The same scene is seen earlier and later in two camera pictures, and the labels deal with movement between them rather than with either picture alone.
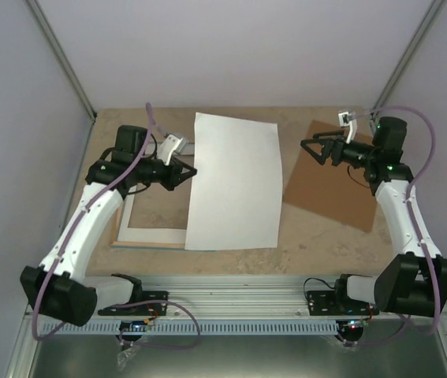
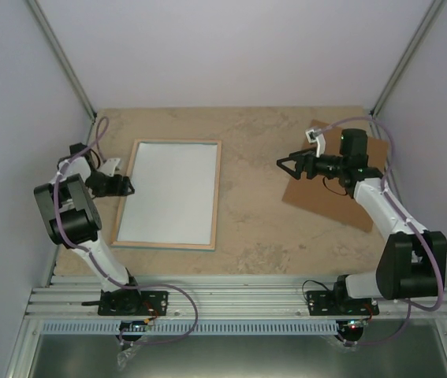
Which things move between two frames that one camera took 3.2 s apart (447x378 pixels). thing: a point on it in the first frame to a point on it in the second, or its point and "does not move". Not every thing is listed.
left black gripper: x=174 y=178 to x=115 y=190
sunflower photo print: x=236 y=194 to x=173 y=194
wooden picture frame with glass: x=154 y=217 does not move
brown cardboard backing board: x=346 y=192 does not move
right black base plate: x=325 y=303 does not move
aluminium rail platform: x=258 y=298 does not move
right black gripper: x=334 y=146 to x=307 y=160
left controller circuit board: x=133 y=325 does not move
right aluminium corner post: x=430 y=20 does not move
